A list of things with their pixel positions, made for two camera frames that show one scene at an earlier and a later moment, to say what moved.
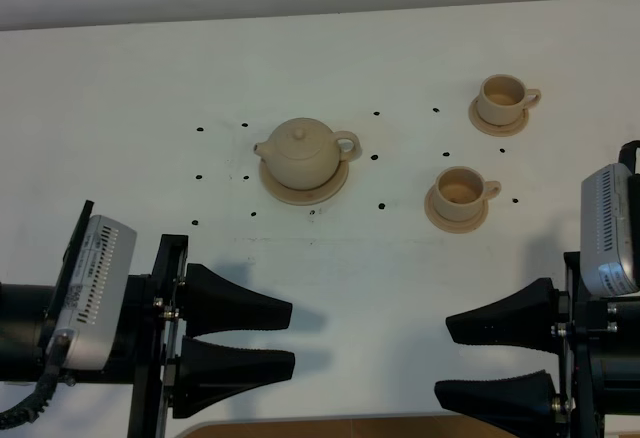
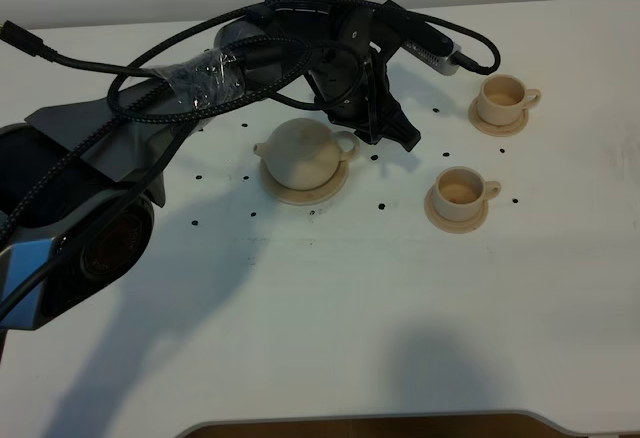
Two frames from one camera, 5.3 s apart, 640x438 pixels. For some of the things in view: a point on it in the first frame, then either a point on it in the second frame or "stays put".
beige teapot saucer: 303,196 stays put
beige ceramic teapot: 304,153 stays put
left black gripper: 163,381 to 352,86
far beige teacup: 502,99 stays put
